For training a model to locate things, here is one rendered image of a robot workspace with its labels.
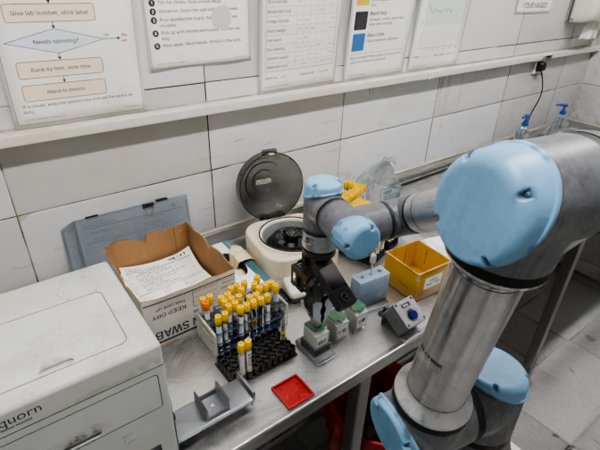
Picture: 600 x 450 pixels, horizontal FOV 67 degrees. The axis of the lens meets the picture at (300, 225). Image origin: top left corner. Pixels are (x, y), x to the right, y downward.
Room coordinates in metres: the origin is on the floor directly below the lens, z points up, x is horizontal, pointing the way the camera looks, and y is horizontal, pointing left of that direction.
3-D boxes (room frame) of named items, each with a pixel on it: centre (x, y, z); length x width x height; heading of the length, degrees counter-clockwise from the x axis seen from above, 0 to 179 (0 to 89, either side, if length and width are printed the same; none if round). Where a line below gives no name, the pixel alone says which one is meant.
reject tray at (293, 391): (0.67, 0.00, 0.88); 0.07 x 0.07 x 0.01; 38
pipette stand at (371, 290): (0.98, -0.19, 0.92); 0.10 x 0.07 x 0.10; 122
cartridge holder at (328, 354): (0.80, -0.05, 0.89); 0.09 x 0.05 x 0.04; 38
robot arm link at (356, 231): (0.72, -0.10, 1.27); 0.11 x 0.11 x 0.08; 26
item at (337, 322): (0.85, -0.10, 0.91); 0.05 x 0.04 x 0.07; 38
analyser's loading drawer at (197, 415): (0.58, 0.18, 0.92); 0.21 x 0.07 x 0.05; 128
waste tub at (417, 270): (1.07, -0.34, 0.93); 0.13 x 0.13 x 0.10; 34
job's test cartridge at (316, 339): (0.80, -0.05, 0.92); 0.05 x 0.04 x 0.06; 38
